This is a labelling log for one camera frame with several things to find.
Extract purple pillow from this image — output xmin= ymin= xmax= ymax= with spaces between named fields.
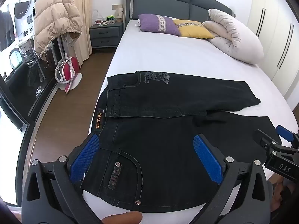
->
xmin=138 ymin=14 xmax=182 ymax=36

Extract black denim pants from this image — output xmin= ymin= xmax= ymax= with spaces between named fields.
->
xmin=81 ymin=71 xmax=283 ymax=213

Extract black framed glass door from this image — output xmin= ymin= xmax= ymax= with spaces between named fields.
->
xmin=0 ymin=0 xmax=69 ymax=132

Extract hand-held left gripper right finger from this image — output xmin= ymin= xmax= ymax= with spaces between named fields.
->
xmin=193 ymin=134 xmax=274 ymax=224

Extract beige puffer jacket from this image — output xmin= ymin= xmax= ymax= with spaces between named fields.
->
xmin=33 ymin=0 xmax=84 ymax=62

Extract white washing machine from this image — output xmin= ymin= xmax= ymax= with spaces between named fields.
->
xmin=10 ymin=0 xmax=38 ymax=40

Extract grey nightstand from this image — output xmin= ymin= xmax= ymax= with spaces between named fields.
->
xmin=89 ymin=21 xmax=123 ymax=50

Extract white bed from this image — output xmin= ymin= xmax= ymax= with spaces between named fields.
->
xmin=82 ymin=17 xmax=292 ymax=224

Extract grey padded headboard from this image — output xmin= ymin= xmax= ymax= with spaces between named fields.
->
xmin=123 ymin=0 xmax=236 ymax=28

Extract beige curtain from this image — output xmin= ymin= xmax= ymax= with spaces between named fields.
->
xmin=64 ymin=0 xmax=95 ymax=67

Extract white wardrobe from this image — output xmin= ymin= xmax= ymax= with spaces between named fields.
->
xmin=246 ymin=0 xmax=299 ymax=104

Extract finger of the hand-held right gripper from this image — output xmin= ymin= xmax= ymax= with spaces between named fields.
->
xmin=276 ymin=125 xmax=299 ymax=150
xmin=254 ymin=129 xmax=299 ymax=183

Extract cream folded duvet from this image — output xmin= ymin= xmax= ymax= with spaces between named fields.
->
xmin=202 ymin=8 xmax=265 ymax=65

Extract red appliance with cord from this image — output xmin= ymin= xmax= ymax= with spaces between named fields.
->
xmin=55 ymin=53 xmax=84 ymax=95

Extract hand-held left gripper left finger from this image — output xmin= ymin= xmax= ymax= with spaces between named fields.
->
xmin=21 ymin=133 xmax=110 ymax=224

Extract yellow pillow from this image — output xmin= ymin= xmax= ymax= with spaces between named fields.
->
xmin=173 ymin=19 xmax=215 ymax=39

